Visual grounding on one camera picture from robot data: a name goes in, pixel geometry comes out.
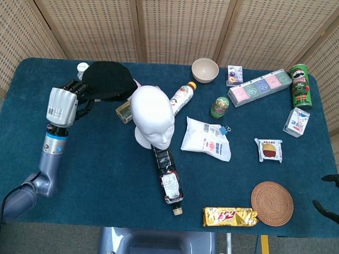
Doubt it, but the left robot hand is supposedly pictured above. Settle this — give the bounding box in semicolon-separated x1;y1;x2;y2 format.
44;78;98;130

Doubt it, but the black baseball cap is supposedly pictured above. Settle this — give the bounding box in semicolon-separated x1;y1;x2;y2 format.
80;60;139;103

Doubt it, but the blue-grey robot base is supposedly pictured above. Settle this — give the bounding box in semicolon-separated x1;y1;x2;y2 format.
98;226;230;254

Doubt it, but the white foam mannequin head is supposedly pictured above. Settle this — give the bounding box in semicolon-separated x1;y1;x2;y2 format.
128;84;178;151

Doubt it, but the clear bottle white cap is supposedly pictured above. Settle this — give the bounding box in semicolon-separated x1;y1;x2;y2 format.
76;62;90;81

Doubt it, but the small yellow tea bottle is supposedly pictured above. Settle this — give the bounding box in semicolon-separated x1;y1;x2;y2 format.
115;99;137;125

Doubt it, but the round woven rattan coaster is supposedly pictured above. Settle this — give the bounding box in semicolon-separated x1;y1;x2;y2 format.
249;180;295;228

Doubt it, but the blue table cloth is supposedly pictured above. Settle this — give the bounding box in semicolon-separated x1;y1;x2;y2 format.
0;56;339;239

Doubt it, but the yellow floor tape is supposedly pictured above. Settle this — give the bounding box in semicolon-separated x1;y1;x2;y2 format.
260;234;272;254

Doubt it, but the white snack cake packet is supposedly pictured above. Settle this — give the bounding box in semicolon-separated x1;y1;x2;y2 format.
253;138;284;164

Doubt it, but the white milk carton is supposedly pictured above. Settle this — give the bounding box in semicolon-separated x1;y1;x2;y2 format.
282;106;311;139

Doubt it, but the gold biscuit pack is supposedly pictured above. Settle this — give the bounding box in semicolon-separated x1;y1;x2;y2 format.
201;206;259;229

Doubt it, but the white pole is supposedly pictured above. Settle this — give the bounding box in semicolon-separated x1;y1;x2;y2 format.
225;233;234;254

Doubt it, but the white drink bottle orange cap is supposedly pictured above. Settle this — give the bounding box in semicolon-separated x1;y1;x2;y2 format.
168;80;197;117

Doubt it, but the green Pringles can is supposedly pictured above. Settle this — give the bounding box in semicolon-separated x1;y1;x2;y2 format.
287;63;315;111

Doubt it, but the large dark tea bottle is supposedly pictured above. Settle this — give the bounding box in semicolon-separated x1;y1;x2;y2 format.
148;144;187;216

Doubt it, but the woven folding screen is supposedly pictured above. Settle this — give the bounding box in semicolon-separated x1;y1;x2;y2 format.
0;0;339;138

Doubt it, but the long multicolour tissue pack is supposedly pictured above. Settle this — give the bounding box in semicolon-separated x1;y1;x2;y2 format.
227;67;293;110

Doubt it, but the white plastic bag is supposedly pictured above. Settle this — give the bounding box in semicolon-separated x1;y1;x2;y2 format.
180;116;233;163

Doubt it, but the beige bowl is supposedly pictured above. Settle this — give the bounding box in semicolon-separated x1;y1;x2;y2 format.
191;57;220;84

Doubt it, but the green egg-shaped tin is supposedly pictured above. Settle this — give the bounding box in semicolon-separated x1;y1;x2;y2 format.
210;94;232;121

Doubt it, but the small purple juice carton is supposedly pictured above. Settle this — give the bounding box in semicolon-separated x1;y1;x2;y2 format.
226;65;244;88

